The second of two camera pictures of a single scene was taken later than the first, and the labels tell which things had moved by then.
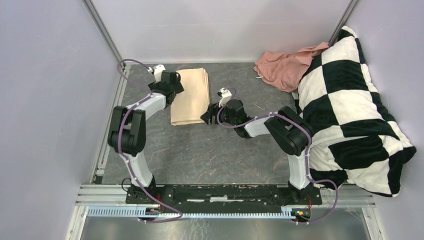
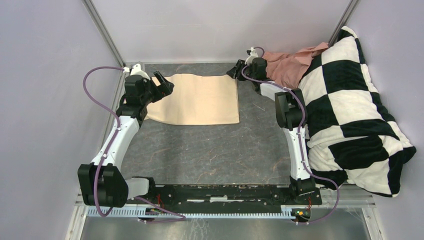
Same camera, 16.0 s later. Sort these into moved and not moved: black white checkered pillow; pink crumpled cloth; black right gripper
Moved: black right gripper
Not moved: black white checkered pillow; pink crumpled cloth
